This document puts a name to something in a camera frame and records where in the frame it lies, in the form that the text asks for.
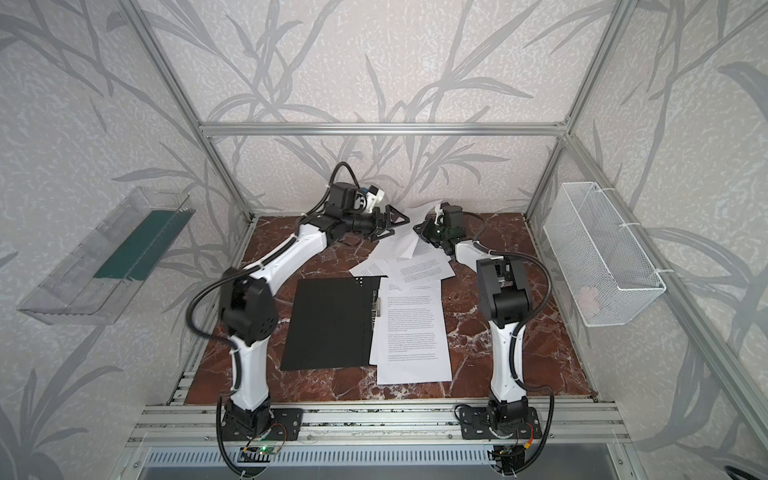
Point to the white printed paper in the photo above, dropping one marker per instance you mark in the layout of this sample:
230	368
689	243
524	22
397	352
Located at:
411	336
371	268
406	237
373	355

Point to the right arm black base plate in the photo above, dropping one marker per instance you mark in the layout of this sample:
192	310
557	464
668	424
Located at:
515	421

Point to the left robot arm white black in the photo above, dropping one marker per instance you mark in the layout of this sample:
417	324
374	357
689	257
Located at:
248	309

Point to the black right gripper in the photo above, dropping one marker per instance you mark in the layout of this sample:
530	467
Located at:
432	230

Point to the right electronics board with wires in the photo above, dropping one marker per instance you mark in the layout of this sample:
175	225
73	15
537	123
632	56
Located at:
513	460

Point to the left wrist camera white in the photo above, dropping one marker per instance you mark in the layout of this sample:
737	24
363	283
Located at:
367	199

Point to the clear plastic wall tray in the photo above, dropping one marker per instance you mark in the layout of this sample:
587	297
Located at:
95	283

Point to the aluminium front rail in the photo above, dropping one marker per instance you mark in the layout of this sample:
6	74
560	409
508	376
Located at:
576	421

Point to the blue and black file folder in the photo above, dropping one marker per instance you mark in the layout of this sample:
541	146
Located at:
331	324

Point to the white wire mesh basket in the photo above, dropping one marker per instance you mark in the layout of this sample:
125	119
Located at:
596	247

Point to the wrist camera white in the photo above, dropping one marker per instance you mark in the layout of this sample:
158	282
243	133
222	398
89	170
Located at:
440	213
367	199

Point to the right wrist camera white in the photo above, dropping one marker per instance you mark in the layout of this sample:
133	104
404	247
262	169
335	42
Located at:
440	213

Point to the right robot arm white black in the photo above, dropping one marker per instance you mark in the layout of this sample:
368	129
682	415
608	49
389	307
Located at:
504	298

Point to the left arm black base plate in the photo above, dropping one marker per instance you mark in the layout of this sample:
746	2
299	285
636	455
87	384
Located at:
282	424

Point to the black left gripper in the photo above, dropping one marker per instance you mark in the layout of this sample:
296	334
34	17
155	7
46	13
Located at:
381	222

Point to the electronics board with wires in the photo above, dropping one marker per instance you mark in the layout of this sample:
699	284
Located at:
513	460
252	459

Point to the left electronics board with wires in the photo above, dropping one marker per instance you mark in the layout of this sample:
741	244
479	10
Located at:
252	459

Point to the aluminium cage frame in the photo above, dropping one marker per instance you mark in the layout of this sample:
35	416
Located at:
744	394

